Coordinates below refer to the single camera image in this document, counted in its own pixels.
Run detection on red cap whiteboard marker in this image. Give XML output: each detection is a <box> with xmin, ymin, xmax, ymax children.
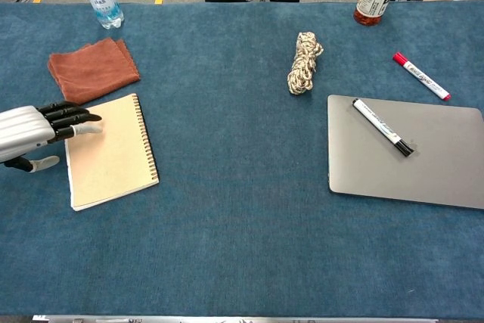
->
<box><xmin>392</xmin><ymin>51</ymin><xmax>451</xmax><ymax>102</ymax></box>

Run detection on beige braided rope bundle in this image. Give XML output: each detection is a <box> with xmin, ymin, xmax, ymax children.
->
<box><xmin>287</xmin><ymin>31</ymin><xmax>324</xmax><ymax>96</ymax></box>

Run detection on closed grey laptop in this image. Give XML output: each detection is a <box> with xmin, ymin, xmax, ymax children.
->
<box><xmin>327</xmin><ymin>94</ymin><xmax>484</xmax><ymax>210</ymax></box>

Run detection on black cap whiteboard marker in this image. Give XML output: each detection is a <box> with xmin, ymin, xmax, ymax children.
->
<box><xmin>352</xmin><ymin>98</ymin><xmax>414</xmax><ymax>158</ymax></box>

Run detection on aluminium table edge rail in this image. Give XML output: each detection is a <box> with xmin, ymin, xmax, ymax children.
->
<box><xmin>32</xmin><ymin>314</ymin><xmax>439</xmax><ymax>323</ymax></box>

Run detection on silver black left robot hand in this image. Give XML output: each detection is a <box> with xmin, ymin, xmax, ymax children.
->
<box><xmin>0</xmin><ymin>100</ymin><xmax>104</xmax><ymax>175</ymax></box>

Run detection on blue felt table cover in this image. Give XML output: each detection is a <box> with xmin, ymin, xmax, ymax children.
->
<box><xmin>0</xmin><ymin>0</ymin><xmax>484</xmax><ymax>318</ymax></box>

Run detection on folded brown cloth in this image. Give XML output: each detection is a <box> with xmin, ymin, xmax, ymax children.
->
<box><xmin>47</xmin><ymin>37</ymin><xmax>141</xmax><ymax>106</ymax></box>

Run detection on kraft cover spiral notebook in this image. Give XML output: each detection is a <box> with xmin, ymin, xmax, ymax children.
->
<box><xmin>64</xmin><ymin>92</ymin><xmax>160</xmax><ymax>213</ymax></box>

